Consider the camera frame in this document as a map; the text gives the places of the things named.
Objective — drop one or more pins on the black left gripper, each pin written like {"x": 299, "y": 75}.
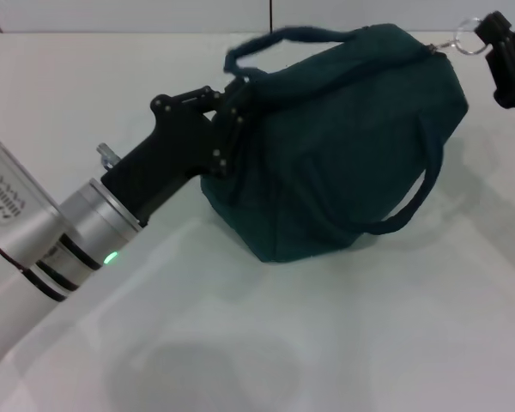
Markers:
{"x": 167, "y": 159}

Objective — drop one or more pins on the dark teal insulated lunch bag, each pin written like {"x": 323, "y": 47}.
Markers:
{"x": 347, "y": 150}

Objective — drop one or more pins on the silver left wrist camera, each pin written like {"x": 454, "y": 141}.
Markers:
{"x": 8, "y": 201}

